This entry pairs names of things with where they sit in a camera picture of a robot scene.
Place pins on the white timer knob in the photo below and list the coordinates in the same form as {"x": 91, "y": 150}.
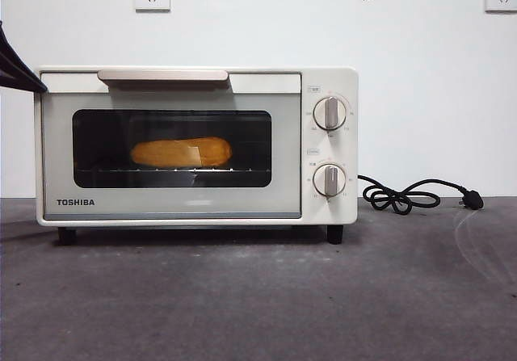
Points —
{"x": 330, "y": 180}

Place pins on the black oven foot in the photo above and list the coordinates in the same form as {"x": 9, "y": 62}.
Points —
{"x": 335, "y": 234}
{"x": 67, "y": 236}

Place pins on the white Toshiba toaster oven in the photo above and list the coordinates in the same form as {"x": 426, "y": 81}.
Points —
{"x": 327, "y": 147}

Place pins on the yellow corn cob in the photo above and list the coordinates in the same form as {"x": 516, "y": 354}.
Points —
{"x": 169, "y": 153}

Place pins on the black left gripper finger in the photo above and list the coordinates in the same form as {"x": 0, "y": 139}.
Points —
{"x": 12, "y": 79}
{"x": 16, "y": 60}

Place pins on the white temperature knob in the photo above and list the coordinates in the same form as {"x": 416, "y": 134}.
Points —
{"x": 330, "y": 113}

